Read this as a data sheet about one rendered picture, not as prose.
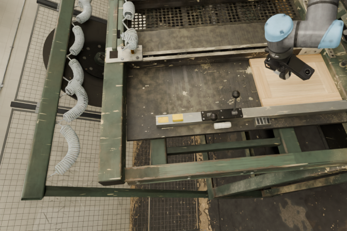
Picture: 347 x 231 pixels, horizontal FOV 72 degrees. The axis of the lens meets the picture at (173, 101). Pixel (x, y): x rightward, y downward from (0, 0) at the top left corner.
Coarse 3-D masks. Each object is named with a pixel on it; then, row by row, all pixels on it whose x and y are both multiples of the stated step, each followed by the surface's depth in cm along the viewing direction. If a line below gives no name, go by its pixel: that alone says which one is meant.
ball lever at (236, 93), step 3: (237, 90) 109; (234, 93) 108; (237, 93) 108; (234, 96) 108; (237, 96) 108; (234, 99) 111; (234, 102) 112; (234, 105) 112; (234, 108) 113; (231, 111) 115; (234, 111) 114; (237, 111) 115; (234, 114) 115
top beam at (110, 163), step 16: (112, 0) 147; (112, 16) 140; (112, 32) 134; (112, 64) 124; (112, 80) 119; (112, 96) 115; (112, 112) 111; (112, 128) 107; (112, 144) 104; (112, 160) 100; (112, 176) 97
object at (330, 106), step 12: (252, 108) 117; (264, 108) 117; (276, 108) 117; (288, 108) 117; (300, 108) 117; (312, 108) 117; (324, 108) 117; (336, 108) 117; (156, 120) 115; (168, 120) 118; (192, 120) 115; (228, 120) 116; (240, 120) 118
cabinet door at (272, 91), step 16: (256, 64) 132; (320, 64) 132; (256, 80) 127; (272, 80) 128; (288, 80) 127; (304, 80) 127; (320, 80) 127; (272, 96) 123; (288, 96) 122; (304, 96) 122; (320, 96) 122; (336, 96) 122
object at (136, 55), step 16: (192, 48) 132; (208, 48) 131; (224, 48) 131; (240, 48) 132; (256, 48) 133; (304, 48) 131; (320, 48) 132; (144, 64) 131; (160, 64) 132; (176, 64) 134
